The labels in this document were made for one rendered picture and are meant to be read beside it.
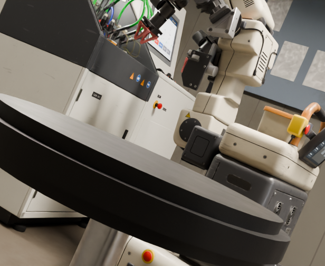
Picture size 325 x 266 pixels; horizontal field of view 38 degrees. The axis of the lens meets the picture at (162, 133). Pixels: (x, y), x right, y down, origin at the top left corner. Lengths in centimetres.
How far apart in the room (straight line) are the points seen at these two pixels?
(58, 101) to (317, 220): 226
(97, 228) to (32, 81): 182
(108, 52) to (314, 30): 221
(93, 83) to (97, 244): 176
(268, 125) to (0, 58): 130
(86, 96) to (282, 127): 89
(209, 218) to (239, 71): 167
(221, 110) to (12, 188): 99
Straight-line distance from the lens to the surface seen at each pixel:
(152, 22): 207
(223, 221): 37
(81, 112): 222
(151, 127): 290
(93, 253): 49
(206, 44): 242
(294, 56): 401
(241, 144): 171
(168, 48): 335
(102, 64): 223
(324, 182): 375
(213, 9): 195
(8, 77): 236
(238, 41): 198
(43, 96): 222
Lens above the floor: 68
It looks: level
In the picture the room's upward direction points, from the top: 24 degrees clockwise
